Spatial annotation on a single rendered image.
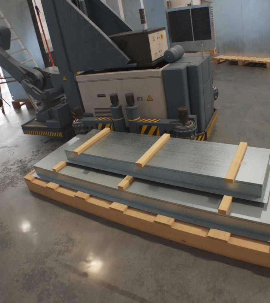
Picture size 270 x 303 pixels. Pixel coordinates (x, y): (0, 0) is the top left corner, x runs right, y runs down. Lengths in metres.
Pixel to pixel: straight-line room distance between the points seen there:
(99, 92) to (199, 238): 1.89
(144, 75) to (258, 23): 4.25
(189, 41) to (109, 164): 6.49
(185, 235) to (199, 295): 0.38
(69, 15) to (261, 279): 2.85
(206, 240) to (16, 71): 3.13
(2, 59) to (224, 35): 5.06
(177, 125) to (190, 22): 5.97
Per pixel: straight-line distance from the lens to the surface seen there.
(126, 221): 1.85
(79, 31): 2.90
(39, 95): 3.52
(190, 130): 2.28
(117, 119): 2.58
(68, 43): 3.03
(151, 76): 2.47
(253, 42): 6.44
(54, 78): 3.69
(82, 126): 2.87
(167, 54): 2.62
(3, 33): 4.18
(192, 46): 8.09
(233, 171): 1.60
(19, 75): 3.72
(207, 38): 8.00
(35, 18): 5.10
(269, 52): 6.30
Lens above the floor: 1.33
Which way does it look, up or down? 28 degrees down
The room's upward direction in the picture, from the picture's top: 11 degrees counter-clockwise
